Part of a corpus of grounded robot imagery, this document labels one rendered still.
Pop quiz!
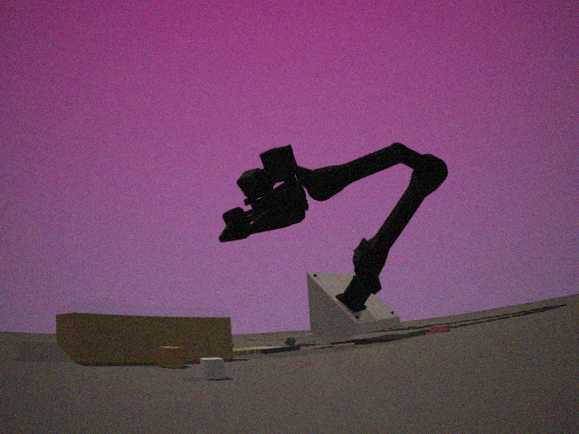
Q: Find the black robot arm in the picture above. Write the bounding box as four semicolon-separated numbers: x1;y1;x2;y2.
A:
237;142;448;313

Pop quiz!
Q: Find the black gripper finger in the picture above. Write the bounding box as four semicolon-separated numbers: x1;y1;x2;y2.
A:
219;211;247;242
247;195;292;234

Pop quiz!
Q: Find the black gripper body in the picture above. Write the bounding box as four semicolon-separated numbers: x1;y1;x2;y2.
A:
222;187;306;237

